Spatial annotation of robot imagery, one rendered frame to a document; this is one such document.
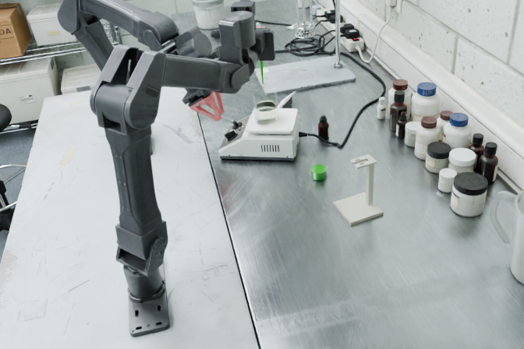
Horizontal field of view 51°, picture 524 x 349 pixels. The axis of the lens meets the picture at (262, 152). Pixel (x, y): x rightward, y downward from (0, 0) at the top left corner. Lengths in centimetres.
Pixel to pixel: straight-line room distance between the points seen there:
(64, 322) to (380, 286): 58
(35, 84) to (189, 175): 228
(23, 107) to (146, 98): 280
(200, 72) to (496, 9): 71
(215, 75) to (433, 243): 54
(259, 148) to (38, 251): 56
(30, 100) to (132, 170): 272
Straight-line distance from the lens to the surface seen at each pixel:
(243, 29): 109
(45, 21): 352
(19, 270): 126
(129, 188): 94
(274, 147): 137
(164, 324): 103
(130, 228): 99
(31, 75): 354
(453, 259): 114
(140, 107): 87
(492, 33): 140
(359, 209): 122
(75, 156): 158
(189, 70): 97
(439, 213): 124
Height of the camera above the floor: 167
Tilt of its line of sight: 32 degrees down
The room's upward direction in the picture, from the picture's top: 6 degrees counter-clockwise
